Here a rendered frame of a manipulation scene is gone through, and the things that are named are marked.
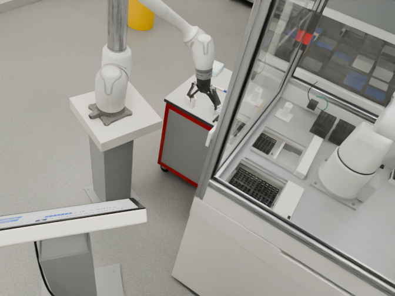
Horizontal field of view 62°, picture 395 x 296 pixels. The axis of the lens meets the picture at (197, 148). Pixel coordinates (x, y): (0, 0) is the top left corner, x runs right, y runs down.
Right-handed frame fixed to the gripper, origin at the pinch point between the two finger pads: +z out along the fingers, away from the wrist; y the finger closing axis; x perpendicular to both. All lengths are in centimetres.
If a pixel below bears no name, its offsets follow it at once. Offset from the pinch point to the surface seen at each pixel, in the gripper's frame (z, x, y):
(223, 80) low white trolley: 15, 60, -18
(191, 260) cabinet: 61, -52, 24
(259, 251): 22, -52, 58
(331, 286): 23, -52, 89
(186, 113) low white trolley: 17.5, 12.9, -19.7
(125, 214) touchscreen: -21, -89, 23
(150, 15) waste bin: 37, 191, -187
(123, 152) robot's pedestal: 30, -27, -41
